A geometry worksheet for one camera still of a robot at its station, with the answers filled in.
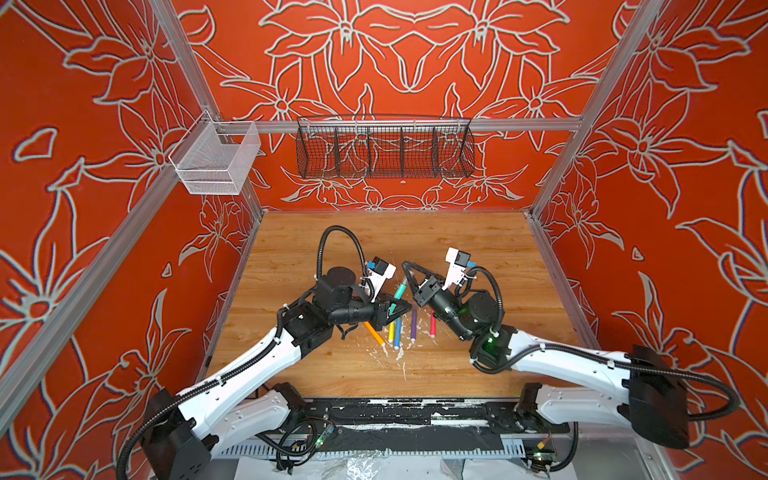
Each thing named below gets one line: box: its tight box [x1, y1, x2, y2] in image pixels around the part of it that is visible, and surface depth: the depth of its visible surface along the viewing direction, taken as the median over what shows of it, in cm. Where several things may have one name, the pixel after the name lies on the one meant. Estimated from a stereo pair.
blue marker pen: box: [394, 317, 402, 350], surface depth 87 cm
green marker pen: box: [394, 277, 407, 300], surface depth 66 cm
